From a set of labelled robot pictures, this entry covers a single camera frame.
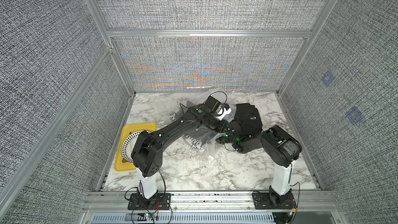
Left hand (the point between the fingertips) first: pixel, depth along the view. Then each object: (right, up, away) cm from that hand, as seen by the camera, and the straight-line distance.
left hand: (231, 129), depth 78 cm
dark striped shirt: (-15, -5, +7) cm, 18 cm away
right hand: (-12, -2, +15) cm, 19 cm away
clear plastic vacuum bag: (-10, -11, +6) cm, 16 cm away
